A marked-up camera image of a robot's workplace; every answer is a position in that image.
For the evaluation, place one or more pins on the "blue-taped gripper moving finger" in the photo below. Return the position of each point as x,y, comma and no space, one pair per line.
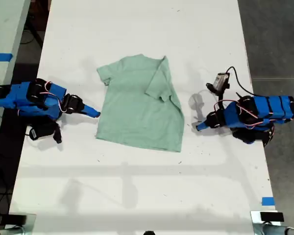
206,127
89,113

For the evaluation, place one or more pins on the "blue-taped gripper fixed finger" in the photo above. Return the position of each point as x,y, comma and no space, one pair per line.
203,124
91,108

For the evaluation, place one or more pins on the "pale green T-shirt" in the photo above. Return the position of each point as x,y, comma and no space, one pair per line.
137,117

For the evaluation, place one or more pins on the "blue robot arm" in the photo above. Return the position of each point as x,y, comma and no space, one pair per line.
22,98
267,111

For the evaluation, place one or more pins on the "long blue tape strip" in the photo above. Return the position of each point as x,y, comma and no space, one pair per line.
1,57

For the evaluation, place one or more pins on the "small blue tape piece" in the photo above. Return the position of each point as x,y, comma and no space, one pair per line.
268,201

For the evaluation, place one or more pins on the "pale side table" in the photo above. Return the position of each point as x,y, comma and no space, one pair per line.
5,27

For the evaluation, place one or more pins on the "small black box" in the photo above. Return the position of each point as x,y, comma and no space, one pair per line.
272,217
17,219

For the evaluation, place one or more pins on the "black round knob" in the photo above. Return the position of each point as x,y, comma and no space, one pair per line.
149,233

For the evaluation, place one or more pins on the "metal tube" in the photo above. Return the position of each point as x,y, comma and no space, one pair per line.
7,231
276,230

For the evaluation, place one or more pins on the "short black camera stalk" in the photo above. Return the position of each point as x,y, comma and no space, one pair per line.
57,134
221,96

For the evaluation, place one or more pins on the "grey black camera box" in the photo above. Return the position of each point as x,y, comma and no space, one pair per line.
221,80

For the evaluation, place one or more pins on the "black camera box white label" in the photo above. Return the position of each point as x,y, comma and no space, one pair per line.
40,132

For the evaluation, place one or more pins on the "white corner bracket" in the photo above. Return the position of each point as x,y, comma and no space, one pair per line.
255,219

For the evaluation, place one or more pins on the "grey corner bracket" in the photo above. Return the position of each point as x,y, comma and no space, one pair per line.
31,221

